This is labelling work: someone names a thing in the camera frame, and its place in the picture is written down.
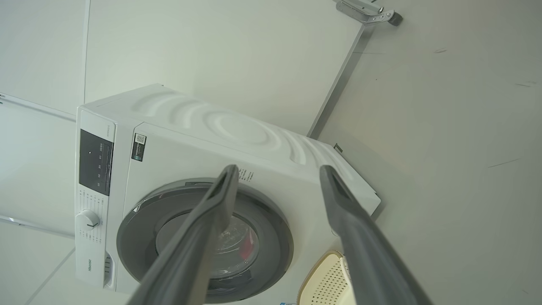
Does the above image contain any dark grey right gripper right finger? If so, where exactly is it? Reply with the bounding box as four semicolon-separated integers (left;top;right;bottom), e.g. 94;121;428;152
318;164;433;305

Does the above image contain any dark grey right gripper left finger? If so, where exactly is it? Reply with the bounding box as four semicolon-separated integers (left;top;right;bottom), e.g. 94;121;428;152
126;164;240;305

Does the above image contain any washing machine door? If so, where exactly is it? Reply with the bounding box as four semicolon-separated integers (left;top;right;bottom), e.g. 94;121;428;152
116;178;295;304

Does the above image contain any cream perforated laundry basket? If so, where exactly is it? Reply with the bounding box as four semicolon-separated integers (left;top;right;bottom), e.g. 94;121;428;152
296;250;356;305

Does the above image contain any white front-load washing machine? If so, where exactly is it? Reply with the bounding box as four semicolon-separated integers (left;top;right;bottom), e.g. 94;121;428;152
75;83;382;305

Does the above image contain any white washing machine dial knob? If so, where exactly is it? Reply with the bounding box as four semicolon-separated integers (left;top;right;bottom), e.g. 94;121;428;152
75;209;101;231

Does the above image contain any black washing machine display panel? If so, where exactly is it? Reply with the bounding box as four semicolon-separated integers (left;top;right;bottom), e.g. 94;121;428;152
79;129;114;196

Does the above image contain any white partition panel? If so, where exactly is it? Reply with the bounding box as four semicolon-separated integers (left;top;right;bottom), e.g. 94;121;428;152
84;0;373;140

